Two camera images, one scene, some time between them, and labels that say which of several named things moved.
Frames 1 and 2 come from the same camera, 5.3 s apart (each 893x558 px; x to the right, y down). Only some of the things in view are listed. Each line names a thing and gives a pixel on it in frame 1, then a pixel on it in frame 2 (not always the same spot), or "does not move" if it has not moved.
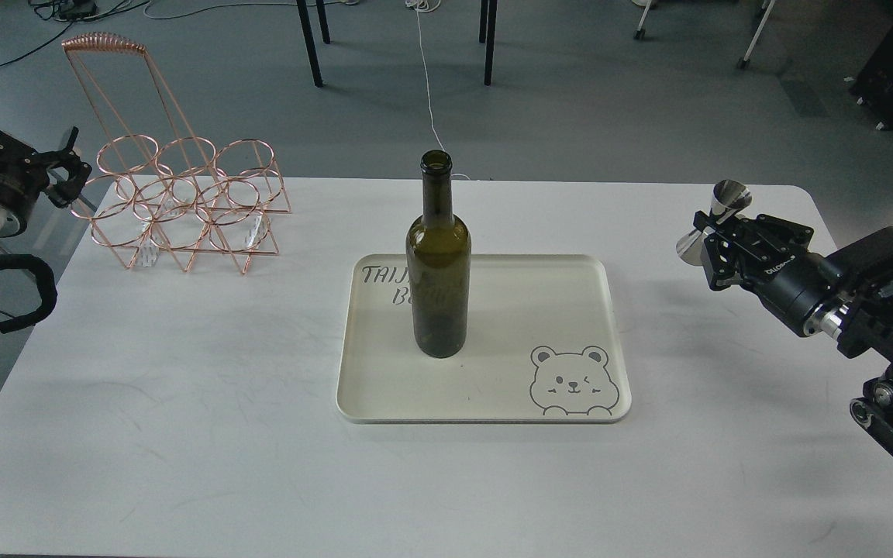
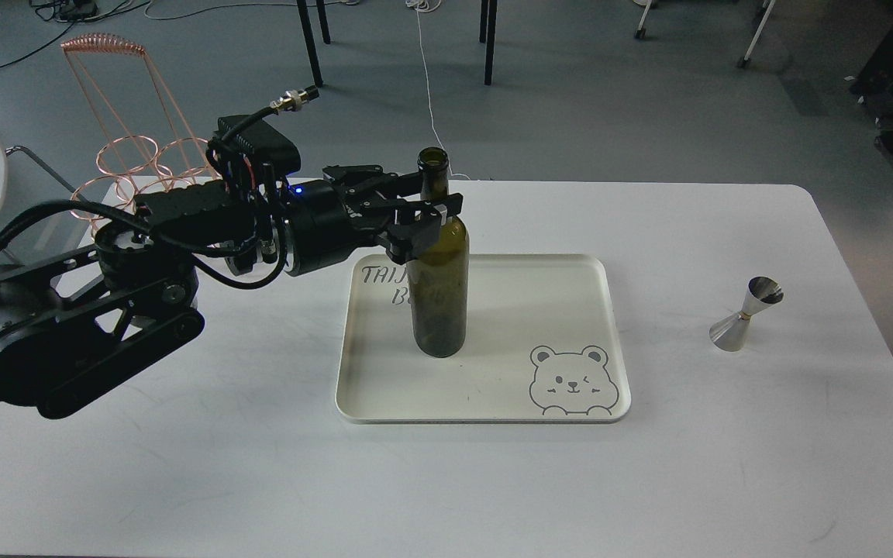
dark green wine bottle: x=439 y=266 does not move
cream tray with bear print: x=543 y=343 does not move
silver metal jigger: x=729 y=197 → x=729 y=334
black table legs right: x=491 y=26 does not move
